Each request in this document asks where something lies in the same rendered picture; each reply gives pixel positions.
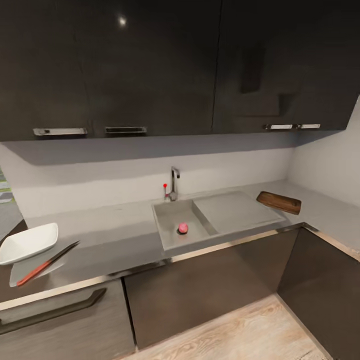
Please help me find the cutting board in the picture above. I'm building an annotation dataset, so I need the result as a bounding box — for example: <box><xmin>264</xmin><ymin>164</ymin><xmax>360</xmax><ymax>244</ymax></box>
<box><xmin>256</xmin><ymin>191</ymin><xmax>302</xmax><ymax>213</ymax></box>

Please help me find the vidalia onion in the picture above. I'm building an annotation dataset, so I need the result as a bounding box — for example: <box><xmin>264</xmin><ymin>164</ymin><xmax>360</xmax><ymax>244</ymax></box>
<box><xmin>178</xmin><ymin>223</ymin><xmax>189</xmax><ymax>234</ymax></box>

